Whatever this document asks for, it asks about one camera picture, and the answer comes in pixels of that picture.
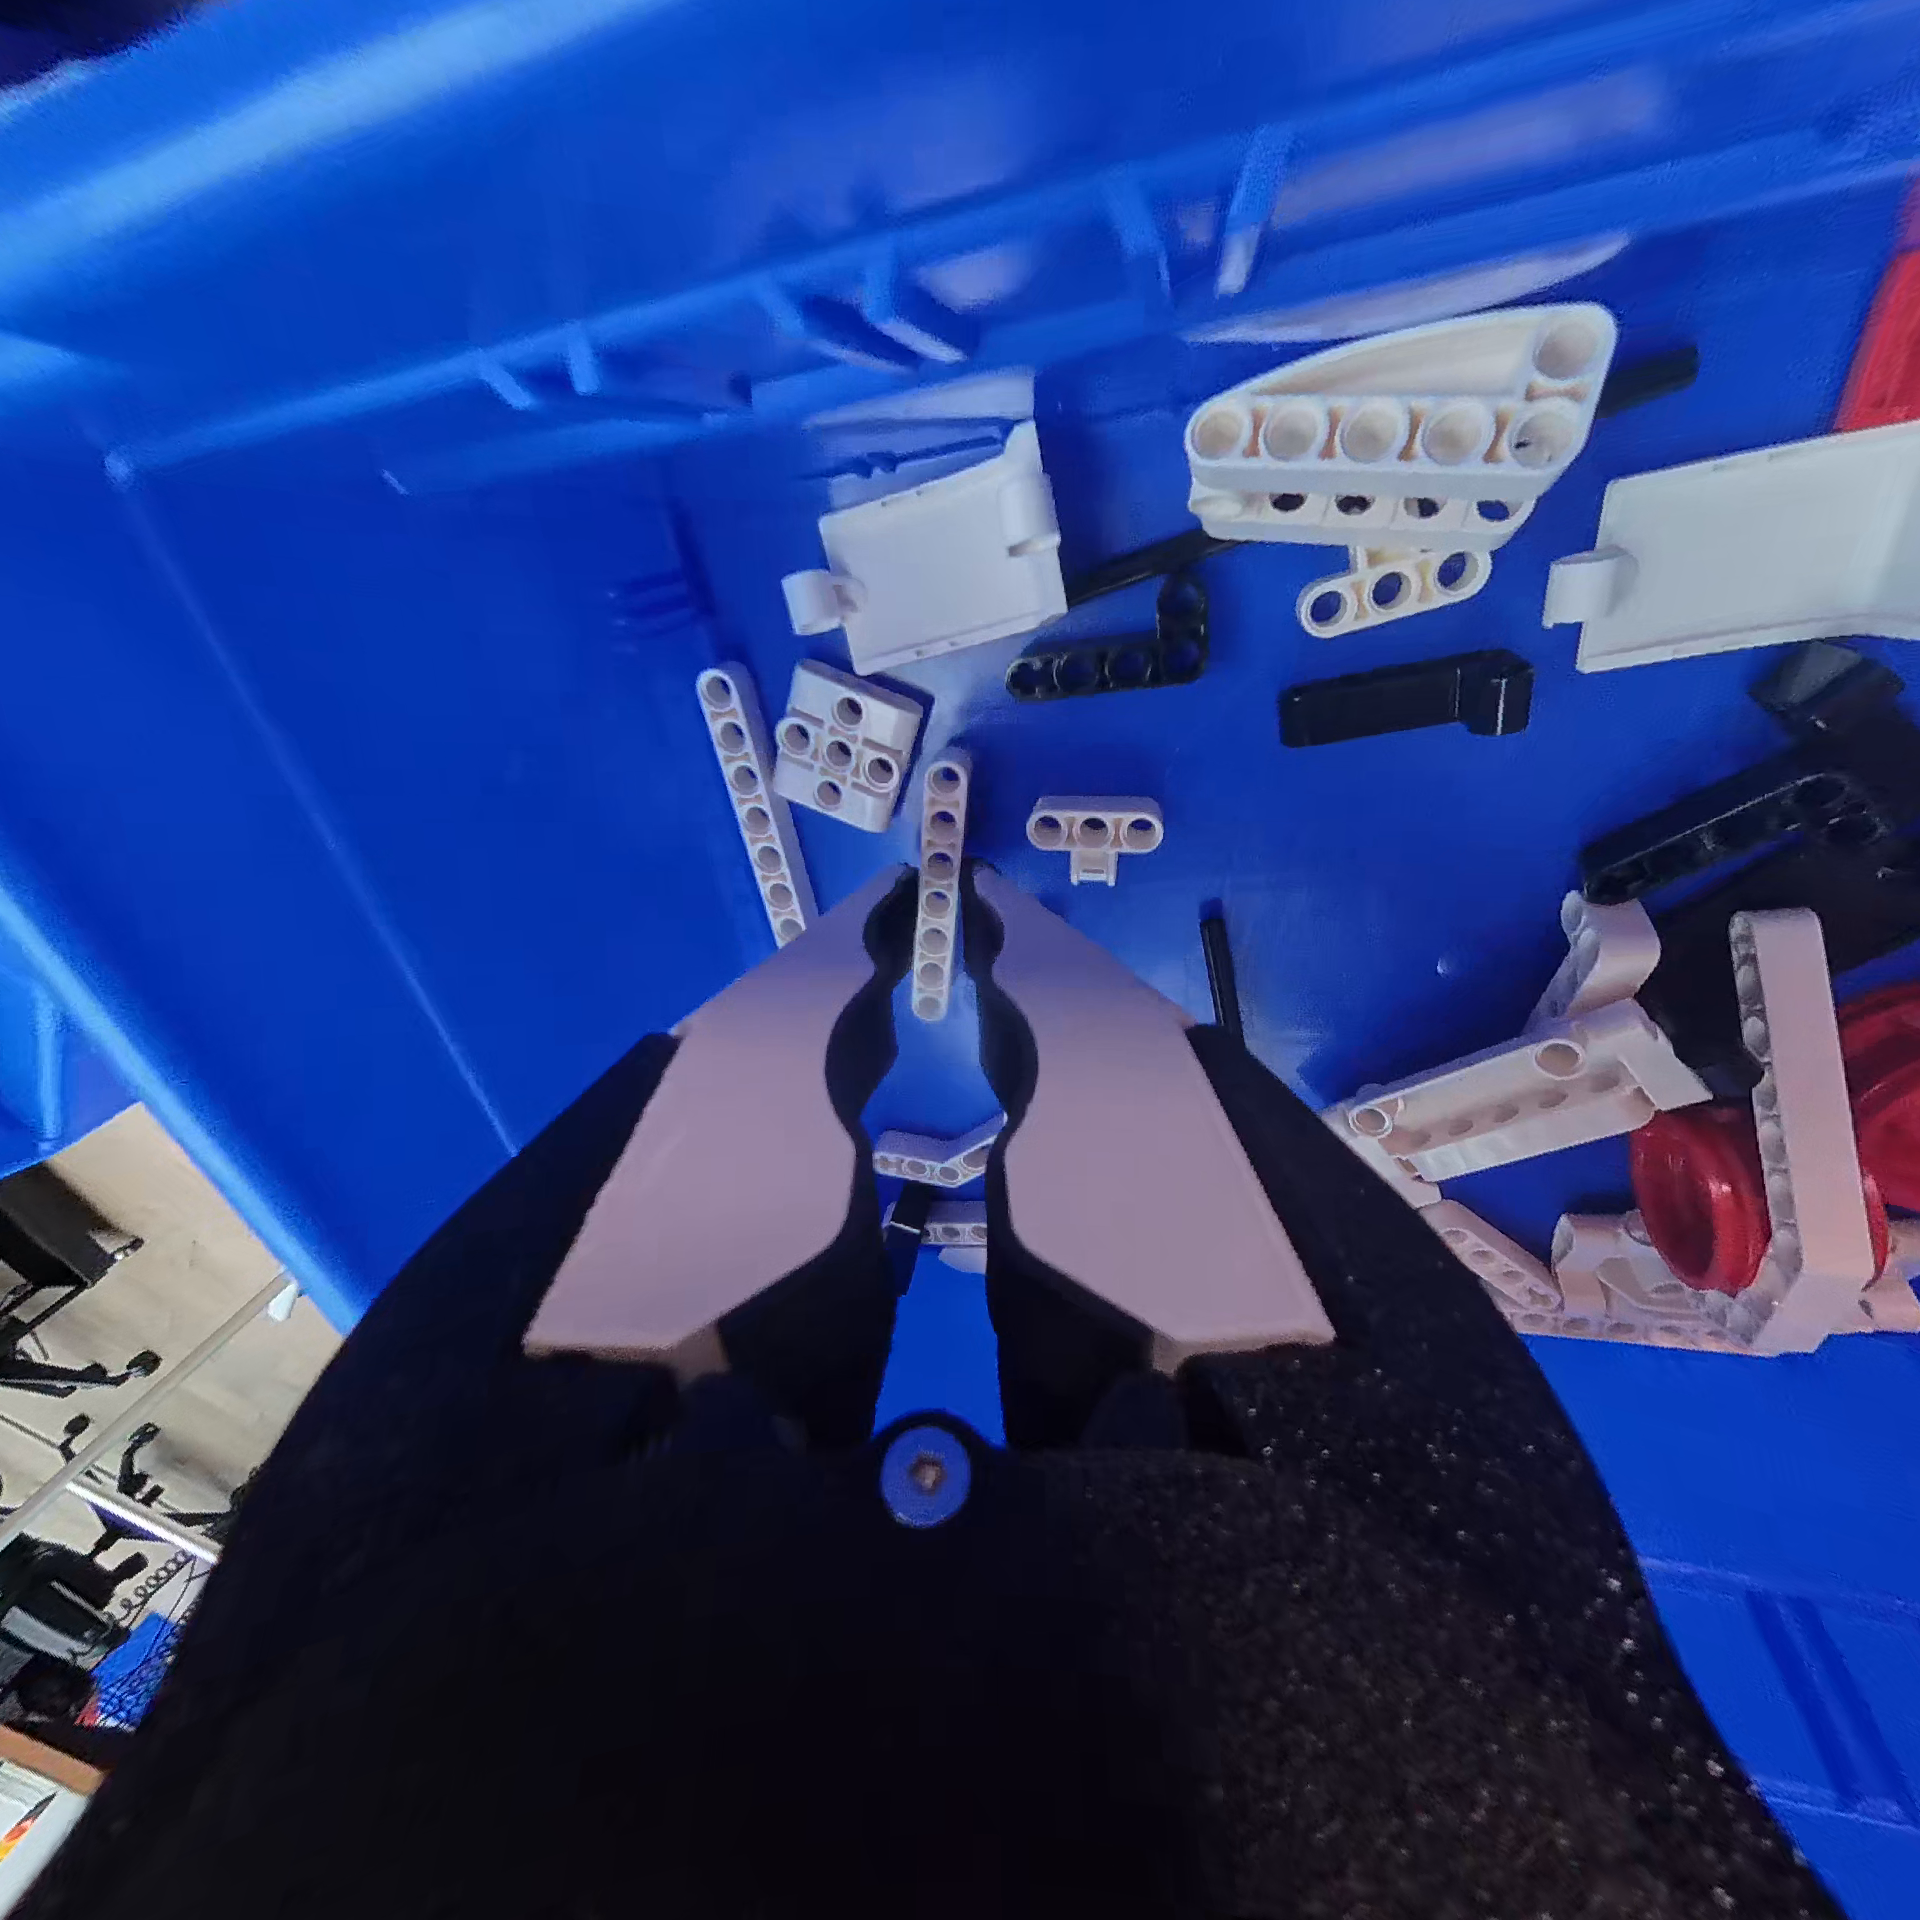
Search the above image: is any white curved panel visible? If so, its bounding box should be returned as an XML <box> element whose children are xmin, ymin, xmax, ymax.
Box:
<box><xmin>1184</xmin><ymin>300</ymin><xmax>1622</xmax><ymax>548</ymax></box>

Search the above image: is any white bent beam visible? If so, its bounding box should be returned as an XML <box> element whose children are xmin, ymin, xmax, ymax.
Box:
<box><xmin>870</xmin><ymin>1111</ymin><xmax>1011</xmax><ymax>1192</ymax></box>

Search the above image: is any blue plastic bin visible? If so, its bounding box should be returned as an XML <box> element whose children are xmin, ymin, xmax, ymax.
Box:
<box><xmin>0</xmin><ymin>0</ymin><xmax>1920</xmax><ymax>1920</ymax></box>

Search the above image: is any white large panel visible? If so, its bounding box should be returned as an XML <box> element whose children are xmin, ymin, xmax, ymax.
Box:
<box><xmin>1540</xmin><ymin>420</ymin><xmax>1920</xmax><ymax>675</ymax></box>

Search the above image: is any white small panel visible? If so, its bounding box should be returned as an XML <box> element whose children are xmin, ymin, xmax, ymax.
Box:
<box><xmin>779</xmin><ymin>420</ymin><xmax>1071</xmax><ymax>682</ymax></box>

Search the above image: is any white three-hole beam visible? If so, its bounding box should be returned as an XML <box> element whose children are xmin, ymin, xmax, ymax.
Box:
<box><xmin>1296</xmin><ymin>545</ymin><xmax>1498</xmax><ymax>642</ymax></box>

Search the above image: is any black long axle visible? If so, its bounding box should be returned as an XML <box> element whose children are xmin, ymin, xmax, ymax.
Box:
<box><xmin>1067</xmin><ymin>528</ymin><xmax>1240</xmax><ymax>608</ymax></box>

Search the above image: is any white angled beam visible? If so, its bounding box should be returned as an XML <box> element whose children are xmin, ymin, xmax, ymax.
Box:
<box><xmin>1323</xmin><ymin>891</ymin><xmax>1714</xmax><ymax>1192</ymax></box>

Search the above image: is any white short straight beam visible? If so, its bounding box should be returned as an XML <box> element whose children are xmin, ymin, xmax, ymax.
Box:
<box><xmin>909</xmin><ymin>748</ymin><xmax>976</xmax><ymax>1025</ymax></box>

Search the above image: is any red wheel hub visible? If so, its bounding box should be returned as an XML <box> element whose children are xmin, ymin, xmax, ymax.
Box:
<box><xmin>1834</xmin><ymin>991</ymin><xmax>1920</xmax><ymax>1225</ymax></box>
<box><xmin>1627</xmin><ymin>1103</ymin><xmax>1771</xmax><ymax>1299</ymax></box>

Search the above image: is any black flat connector piece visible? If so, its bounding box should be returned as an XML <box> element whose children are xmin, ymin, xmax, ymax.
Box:
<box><xmin>1275</xmin><ymin>647</ymin><xmax>1535</xmax><ymax>751</ymax></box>

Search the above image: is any white open frame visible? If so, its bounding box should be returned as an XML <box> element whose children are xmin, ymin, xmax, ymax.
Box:
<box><xmin>1423</xmin><ymin>908</ymin><xmax>1920</xmax><ymax>1363</ymax></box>

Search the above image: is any white small pin connector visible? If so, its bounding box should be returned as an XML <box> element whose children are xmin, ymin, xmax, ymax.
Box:
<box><xmin>1023</xmin><ymin>793</ymin><xmax>1165</xmax><ymax>889</ymax></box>

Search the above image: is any red flat piece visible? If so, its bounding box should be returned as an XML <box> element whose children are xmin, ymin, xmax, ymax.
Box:
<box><xmin>1834</xmin><ymin>195</ymin><xmax>1920</xmax><ymax>442</ymax></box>

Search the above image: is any black thick beam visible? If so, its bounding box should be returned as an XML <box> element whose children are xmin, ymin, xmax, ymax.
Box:
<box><xmin>1574</xmin><ymin>642</ymin><xmax>1920</xmax><ymax>1097</ymax></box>

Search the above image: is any black L-shaped beam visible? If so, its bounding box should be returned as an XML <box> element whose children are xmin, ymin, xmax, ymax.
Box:
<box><xmin>1003</xmin><ymin>573</ymin><xmax>1214</xmax><ymax>704</ymax></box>

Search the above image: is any white long straight beam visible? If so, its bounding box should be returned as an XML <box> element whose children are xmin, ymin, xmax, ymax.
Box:
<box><xmin>695</xmin><ymin>664</ymin><xmax>821</xmax><ymax>951</ymax></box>

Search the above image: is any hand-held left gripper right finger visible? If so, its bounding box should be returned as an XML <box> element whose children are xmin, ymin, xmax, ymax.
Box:
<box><xmin>967</xmin><ymin>866</ymin><xmax>1339</xmax><ymax>1377</ymax></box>

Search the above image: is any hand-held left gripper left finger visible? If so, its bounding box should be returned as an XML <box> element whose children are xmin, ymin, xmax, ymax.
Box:
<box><xmin>522</xmin><ymin>863</ymin><xmax>920</xmax><ymax>1365</ymax></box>

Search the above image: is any white square connector block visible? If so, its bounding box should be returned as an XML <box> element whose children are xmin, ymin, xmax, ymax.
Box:
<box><xmin>770</xmin><ymin>657</ymin><xmax>928</xmax><ymax>820</ymax></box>

